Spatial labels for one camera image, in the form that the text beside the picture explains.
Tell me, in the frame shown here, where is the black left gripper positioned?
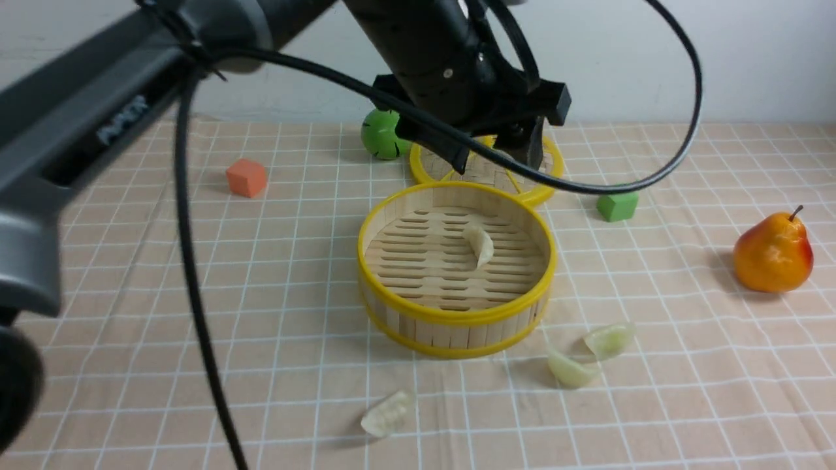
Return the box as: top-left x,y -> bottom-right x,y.
372,62 -> 572,175

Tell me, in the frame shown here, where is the white dumpling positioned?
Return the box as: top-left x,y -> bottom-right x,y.
359,390 -> 415,439
462,223 -> 495,270

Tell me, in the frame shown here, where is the pale green dumpling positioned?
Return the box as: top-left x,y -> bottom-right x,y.
547,349 -> 602,389
583,322 -> 636,361

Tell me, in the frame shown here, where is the white dumpling bottom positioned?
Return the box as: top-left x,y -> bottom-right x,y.
359,390 -> 415,439

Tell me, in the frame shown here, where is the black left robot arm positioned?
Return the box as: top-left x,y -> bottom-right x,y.
2,1 -> 589,469

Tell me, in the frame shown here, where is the woven bamboo steamer lid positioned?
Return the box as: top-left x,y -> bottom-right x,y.
409,144 -> 555,206

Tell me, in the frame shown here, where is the bamboo steamer tray yellow rim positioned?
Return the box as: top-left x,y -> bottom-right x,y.
357,181 -> 558,359

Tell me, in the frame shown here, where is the green toy ball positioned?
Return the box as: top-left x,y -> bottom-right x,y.
359,109 -> 411,161

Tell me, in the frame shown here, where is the green cube block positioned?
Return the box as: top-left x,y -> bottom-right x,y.
595,191 -> 639,223

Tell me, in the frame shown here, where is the orange cube block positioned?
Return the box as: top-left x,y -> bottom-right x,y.
226,159 -> 268,198

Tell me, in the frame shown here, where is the orange yellow toy pear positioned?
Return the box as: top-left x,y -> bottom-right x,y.
732,204 -> 814,294

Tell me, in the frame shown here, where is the beige checkered tablecloth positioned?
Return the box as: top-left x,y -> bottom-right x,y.
2,122 -> 835,469

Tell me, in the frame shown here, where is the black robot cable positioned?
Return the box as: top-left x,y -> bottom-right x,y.
134,0 -> 703,470

